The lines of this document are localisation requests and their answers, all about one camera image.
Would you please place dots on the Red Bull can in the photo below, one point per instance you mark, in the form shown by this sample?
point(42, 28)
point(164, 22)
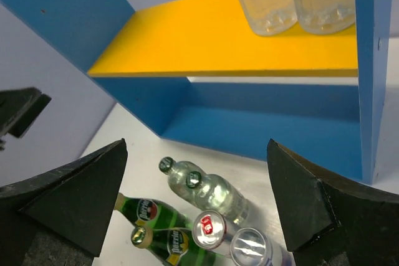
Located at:
point(213, 232)
point(251, 247)

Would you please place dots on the clear glass bottle front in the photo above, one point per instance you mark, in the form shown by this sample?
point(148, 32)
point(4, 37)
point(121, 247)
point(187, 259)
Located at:
point(213, 192)

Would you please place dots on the blue and yellow wooden shelf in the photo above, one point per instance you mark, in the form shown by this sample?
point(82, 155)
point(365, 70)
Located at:
point(193, 71)

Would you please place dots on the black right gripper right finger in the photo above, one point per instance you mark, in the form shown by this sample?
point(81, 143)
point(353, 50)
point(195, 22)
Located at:
point(328, 219)

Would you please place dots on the green Perrier bottle front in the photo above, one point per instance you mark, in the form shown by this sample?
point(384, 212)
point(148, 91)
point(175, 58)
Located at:
point(173, 246)

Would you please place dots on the clear glass bottle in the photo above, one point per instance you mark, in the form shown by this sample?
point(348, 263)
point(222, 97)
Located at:
point(213, 192)
point(177, 172)

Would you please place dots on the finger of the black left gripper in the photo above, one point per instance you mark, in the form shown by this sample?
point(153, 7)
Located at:
point(19, 110)

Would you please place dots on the green perrier bottle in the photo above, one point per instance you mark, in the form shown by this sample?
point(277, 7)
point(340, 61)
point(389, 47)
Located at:
point(173, 246)
point(150, 212)

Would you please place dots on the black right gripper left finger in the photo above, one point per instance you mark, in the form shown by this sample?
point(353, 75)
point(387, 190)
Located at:
point(61, 217)

